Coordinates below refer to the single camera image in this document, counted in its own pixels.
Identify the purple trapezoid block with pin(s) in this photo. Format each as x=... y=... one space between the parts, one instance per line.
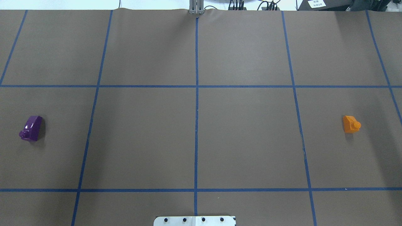
x=30 y=132

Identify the orange trapezoid block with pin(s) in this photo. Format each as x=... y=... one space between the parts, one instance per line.
x=350 y=124

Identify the black box with label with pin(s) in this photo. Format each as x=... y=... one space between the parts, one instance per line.
x=343 y=5

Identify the aluminium frame post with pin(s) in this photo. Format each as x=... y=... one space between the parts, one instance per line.
x=196 y=7

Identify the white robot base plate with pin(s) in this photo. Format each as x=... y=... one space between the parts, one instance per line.
x=195 y=221

